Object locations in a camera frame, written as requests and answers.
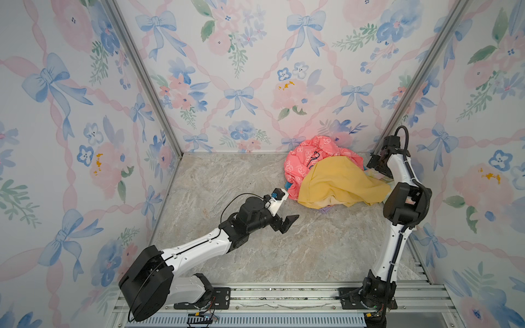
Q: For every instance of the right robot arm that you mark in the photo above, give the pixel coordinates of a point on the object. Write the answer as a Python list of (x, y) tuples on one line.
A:
[(406, 206)]

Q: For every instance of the pink patterned cloth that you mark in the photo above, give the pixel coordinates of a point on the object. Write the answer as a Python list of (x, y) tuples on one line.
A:
[(302, 159)]

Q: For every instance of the right aluminium corner post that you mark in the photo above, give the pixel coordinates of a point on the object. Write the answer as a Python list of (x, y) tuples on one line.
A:
[(439, 43)]

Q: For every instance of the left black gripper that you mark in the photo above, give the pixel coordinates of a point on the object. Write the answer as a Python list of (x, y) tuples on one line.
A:
[(285, 225)]

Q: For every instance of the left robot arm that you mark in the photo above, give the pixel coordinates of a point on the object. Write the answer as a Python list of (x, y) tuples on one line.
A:
[(157, 277)]

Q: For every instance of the aluminium corner post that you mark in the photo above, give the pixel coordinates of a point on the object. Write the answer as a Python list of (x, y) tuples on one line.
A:
[(122, 30), (439, 43)]

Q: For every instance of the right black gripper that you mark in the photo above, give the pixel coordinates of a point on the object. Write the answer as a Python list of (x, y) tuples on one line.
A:
[(372, 162)]

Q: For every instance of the yellow cloth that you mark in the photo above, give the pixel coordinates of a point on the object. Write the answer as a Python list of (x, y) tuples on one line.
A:
[(339, 181)]

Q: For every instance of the pastel tie-dye cloth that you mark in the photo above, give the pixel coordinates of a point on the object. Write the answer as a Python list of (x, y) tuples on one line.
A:
[(379, 176)]

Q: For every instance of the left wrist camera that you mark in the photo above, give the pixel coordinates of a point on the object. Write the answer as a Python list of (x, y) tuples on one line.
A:
[(276, 198)]

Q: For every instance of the purple cloth under pile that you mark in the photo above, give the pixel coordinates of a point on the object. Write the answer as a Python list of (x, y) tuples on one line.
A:
[(325, 209)]

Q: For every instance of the left aluminium corner post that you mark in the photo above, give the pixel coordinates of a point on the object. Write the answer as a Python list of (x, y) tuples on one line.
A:
[(122, 30)]

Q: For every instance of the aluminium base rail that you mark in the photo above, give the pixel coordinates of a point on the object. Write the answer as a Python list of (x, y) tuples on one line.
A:
[(417, 304)]

